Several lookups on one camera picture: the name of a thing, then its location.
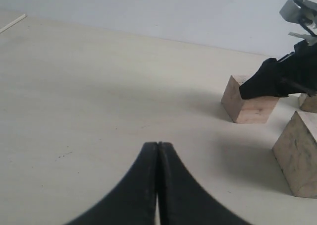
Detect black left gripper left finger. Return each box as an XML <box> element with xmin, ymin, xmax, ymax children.
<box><xmin>68</xmin><ymin>142</ymin><xmax>158</xmax><ymax>225</ymax></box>

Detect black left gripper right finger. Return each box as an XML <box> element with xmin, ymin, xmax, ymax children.
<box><xmin>158</xmin><ymin>142</ymin><xmax>249</xmax><ymax>225</ymax></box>

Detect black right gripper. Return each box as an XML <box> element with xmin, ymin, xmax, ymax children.
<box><xmin>239</xmin><ymin>40</ymin><xmax>317</xmax><ymax>100</ymax></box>

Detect smallest wooden cube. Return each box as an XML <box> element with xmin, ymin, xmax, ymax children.
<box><xmin>298</xmin><ymin>94</ymin><xmax>317</xmax><ymax>113</ymax></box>

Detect thin white stick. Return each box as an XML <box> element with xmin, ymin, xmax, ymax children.
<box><xmin>0</xmin><ymin>14</ymin><xmax>27</xmax><ymax>33</ymax></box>

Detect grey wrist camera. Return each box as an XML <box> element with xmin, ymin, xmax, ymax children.
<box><xmin>279</xmin><ymin>0</ymin><xmax>317</xmax><ymax>27</ymax></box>

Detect second largest wooden cube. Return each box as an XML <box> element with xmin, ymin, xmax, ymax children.
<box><xmin>221</xmin><ymin>75</ymin><xmax>279</xmax><ymax>123</ymax></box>

